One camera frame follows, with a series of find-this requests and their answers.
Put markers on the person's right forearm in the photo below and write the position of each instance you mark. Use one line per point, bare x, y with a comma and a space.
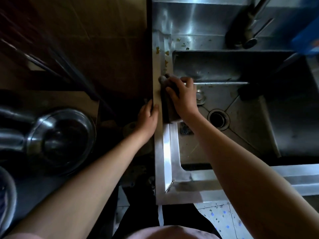
249, 181

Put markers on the black steel wool scourer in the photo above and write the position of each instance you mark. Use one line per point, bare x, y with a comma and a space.
185, 128

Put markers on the blue dish soap bottle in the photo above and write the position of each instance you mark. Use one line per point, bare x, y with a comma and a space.
307, 39

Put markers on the black rectangular sponge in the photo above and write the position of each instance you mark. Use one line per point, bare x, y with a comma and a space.
249, 92

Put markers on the person's right hand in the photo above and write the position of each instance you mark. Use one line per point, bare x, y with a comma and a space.
185, 99

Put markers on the metal sink stopper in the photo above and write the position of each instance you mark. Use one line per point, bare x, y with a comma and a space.
200, 97

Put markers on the person's left hand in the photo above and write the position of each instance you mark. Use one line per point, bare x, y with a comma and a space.
147, 121

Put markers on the small shiny metal bowl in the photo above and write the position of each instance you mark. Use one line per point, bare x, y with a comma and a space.
62, 141

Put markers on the person's dark trousers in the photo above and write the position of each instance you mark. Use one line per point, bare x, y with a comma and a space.
142, 214

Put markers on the person's left forearm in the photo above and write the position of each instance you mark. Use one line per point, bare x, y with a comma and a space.
82, 194

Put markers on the person's pink shirt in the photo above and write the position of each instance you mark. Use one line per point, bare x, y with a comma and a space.
174, 232

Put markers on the curved steel faucet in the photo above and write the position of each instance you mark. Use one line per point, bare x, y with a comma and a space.
246, 29

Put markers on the stainless steel double sink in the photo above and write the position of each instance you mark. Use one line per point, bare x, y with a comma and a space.
249, 136

